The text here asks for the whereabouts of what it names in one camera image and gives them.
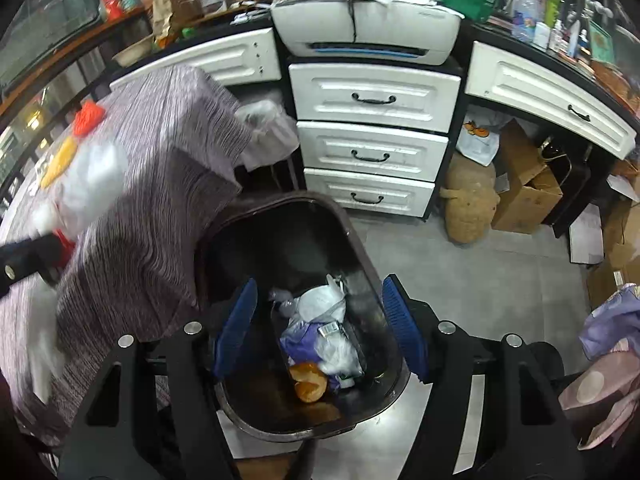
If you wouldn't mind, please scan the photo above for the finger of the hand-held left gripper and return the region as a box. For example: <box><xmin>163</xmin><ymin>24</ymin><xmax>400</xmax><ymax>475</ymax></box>
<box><xmin>0</xmin><ymin>234</ymin><xmax>76</xmax><ymax>298</ymax></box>

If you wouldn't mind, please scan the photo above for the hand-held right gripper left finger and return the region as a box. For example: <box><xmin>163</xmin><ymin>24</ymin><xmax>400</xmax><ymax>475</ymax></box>
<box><xmin>57</xmin><ymin>277</ymin><xmax>258</xmax><ymax>480</ymax></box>

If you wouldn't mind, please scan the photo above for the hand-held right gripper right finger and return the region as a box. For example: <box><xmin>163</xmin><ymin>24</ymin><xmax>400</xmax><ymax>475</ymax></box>
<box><xmin>381</xmin><ymin>274</ymin><xmax>586</xmax><ymax>480</ymax></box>

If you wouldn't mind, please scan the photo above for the purple plastic bag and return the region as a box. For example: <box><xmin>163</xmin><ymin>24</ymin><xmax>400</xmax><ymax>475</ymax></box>
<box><xmin>280</xmin><ymin>321</ymin><xmax>341</xmax><ymax>393</ymax></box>

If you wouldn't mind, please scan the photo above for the clear plastic wrapper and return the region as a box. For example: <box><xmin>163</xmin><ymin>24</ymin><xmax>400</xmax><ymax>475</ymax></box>
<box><xmin>320</xmin><ymin>337</ymin><xmax>365</xmax><ymax>378</ymax></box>

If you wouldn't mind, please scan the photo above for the small white plastic bag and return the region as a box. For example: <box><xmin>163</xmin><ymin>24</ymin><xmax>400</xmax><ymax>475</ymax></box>
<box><xmin>295</xmin><ymin>274</ymin><xmax>347</xmax><ymax>323</ymax></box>

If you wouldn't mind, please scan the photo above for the orange plastic bag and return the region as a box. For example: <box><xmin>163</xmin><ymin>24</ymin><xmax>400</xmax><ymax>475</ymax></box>
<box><xmin>290</xmin><ymin>361</ymin><xmax>329</xmax><ymax>402</ymax></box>

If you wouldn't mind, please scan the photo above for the dark trash bin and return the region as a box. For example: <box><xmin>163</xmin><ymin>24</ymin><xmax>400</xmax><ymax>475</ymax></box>
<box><xmin>197</xmin><ymin>191</ymin><xmax>412</xmax><ymax>443</ymax></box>

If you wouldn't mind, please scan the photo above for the white printed plastic bag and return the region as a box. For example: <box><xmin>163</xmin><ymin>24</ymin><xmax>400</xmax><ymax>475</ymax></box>
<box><xmin>30</xmin><ymin>100</ymin><xmax>131</xmax><ymax>241</ymax></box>

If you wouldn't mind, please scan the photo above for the burlap sack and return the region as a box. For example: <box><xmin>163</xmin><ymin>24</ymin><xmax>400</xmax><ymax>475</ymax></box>
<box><xmin>444</xmin><ymin>152</ymin><xmax>501</xmax><ymax>244</ymax></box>

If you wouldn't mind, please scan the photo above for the purple striped tablecloth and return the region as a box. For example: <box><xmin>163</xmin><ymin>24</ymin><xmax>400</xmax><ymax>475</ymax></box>
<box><xmin>0</xmin><ymin>65</ymin><xmax>256</xmax><ymax>448</ymax></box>

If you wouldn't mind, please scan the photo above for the open cardboard box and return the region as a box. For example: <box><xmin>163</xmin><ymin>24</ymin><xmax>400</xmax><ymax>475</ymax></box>
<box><xmin>492</xmin><ymin>120</ymin><xmax>563</xmax><ymax>235</ymax></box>

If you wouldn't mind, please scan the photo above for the translucent white plastic bag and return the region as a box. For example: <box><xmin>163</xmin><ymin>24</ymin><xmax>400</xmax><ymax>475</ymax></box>
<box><xmin>235</xmin><ymin>100</ymin><xmax>301</xmax><ymax>171</ymax></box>

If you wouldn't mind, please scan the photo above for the white bag orange print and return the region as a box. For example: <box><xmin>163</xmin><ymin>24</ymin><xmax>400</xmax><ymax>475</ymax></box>
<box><xmin>457</xmin><ymin>110</ymin><xmax>513</xmax><ymax>167</ymax></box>

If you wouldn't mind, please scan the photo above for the purple floral cloth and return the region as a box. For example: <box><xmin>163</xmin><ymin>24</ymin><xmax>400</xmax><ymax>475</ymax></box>
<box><xmin>559</xmin><ymin>282</ymin><xmax>640</xmax><ymax>451</ymax></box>

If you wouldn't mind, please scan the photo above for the wooden counter ledge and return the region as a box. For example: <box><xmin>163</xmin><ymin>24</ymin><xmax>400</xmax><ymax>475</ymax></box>
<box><xmin>0</xmin><ymin>7</ymin><xmax>151</xmax><ymax>121</ymax></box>

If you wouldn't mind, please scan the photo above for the black paper bag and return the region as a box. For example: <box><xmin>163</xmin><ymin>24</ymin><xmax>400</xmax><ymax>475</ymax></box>
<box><xmin>537</xmin><ymin>135</ymin><xmax>591</xmax><ymax>238</ymax></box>

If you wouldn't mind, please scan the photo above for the flat cardboard box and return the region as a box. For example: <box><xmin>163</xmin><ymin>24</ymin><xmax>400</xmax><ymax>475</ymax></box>
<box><xmin>587</xmin><ymin>200</ymin><xmax>640</xmax><ymax>306</ymax></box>

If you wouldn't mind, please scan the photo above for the cream bowl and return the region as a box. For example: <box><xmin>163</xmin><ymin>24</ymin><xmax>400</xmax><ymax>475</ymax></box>
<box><xmin>111</xmin><ymin>35</ymin><xmax>155</xmax><ymax>68</ymax></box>

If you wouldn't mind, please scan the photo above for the wide white drawer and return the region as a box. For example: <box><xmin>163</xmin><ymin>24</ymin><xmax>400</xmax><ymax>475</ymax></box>
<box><xmin>109</xmin><ymin>27</ymin><xmax>283</xmax><ymax>92</ymax></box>

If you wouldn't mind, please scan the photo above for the long white drawer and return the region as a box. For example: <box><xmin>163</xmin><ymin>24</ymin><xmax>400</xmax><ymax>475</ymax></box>
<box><xmin>465</xmin><ymin>41</ymin><xmax>638</xmax><ymax>160</ymax></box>

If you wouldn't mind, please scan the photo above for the printed brown paper bag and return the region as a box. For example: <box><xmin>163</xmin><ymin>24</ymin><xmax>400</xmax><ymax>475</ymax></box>
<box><xmin>151</xmin><ymin>0</ymin><xmax>176</xmax><ymax>45</ymax></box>

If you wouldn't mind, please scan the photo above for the white printer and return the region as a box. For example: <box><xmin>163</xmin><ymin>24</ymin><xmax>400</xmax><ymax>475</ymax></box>
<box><xmin>270</xmin><ymin>0</ymin><xmax>463</xmax><ymax>66</ymax></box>

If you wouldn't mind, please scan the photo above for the clear water bottle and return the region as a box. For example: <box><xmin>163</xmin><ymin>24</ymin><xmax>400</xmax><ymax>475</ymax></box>
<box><xmin>511</xmin><ymin>0</ymin><xmax>538</xmax><ymax>43</ymax></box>

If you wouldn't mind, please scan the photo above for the green framed picture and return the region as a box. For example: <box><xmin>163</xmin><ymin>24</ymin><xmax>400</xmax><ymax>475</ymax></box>
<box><xmin>589</xmin><ymin>20</ymin><xmax>615</xmax><ymax>63</ymax></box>

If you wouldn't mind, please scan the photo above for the white drawer black handle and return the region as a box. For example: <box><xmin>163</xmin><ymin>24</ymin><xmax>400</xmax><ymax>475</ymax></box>
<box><xmin>303</xmin><ymin>167</ymin><xmax>436</xmax><ymax>218</ymax></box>
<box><xmin>289</xmin><ymin>62</ymin><xmax>462</xmax><ymax>133</ymax></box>
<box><xmin>296</xmin><ymin>120</ymin><xmax>449</xmax><ymax>182</ymax></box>

